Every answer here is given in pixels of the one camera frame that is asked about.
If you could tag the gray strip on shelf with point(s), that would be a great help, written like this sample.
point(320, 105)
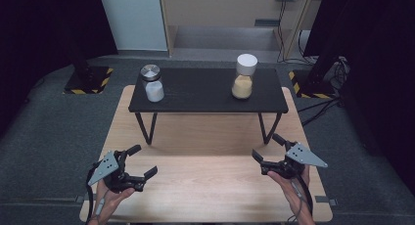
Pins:
point(267, 22)

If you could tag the black stand post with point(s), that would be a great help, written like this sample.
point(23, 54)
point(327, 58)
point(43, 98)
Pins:
point(321, 70)
point(83, 70)

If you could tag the black metal rack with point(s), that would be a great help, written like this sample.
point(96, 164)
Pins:
point(202, 94)

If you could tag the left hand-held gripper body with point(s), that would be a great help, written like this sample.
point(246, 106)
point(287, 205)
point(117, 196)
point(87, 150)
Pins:
point(104, 168)

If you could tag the person's left hand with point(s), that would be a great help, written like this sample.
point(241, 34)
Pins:
point(111, 200)

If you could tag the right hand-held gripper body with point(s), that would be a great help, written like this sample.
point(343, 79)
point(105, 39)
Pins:
point(303, 156)

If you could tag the hazard striped stand base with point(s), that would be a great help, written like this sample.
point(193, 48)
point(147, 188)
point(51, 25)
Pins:
point(310, 89)
point(98, 83)

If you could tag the gray table bracket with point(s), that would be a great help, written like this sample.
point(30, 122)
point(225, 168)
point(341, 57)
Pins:
point(324, 200)
point(80, 199)

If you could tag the person's right hand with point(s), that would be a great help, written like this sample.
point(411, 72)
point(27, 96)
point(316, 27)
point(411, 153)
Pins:
point(292, 192)

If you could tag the white lid jar yellow powder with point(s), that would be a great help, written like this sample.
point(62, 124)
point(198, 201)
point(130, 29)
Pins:
point(243, 84)

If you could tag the silver lid jar white powder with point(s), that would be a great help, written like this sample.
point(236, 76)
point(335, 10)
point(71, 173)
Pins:
point(153, 88)

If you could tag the dark curtain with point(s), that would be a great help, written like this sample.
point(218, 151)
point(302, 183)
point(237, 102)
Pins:
point(39, 29)
point(381, 71)

